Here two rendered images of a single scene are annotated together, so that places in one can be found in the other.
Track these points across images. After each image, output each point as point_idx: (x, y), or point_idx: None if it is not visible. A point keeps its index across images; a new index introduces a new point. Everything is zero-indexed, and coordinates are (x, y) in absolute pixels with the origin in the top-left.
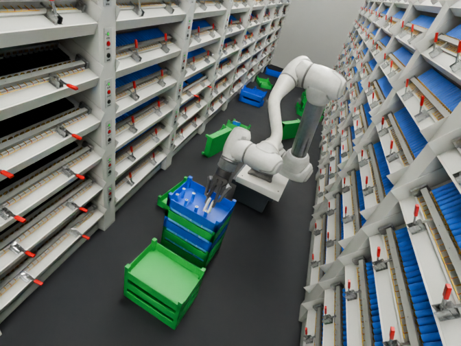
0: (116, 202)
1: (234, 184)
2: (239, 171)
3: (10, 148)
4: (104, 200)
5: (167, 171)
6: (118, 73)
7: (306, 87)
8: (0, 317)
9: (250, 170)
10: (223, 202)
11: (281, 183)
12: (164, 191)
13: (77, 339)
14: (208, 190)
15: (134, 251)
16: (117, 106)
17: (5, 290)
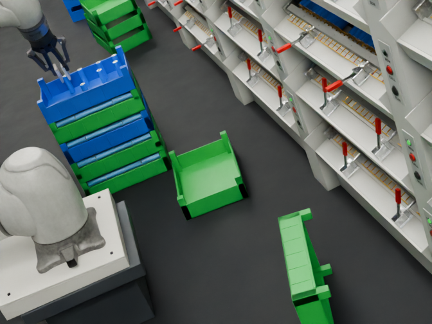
0: (233, 73)
1: (168, 291)
2: (126, 222)
3: None
4: (214, 40)
5: (308, 180)
6: None
7: None
8: (197, 40)
9: (89, 211)
10: (63, 110)
11: (9, 256)
12: (255, 164)
13: (139, 82)
14: (65, 57)
15: (179, 119)
16: None
17: (190, 17)
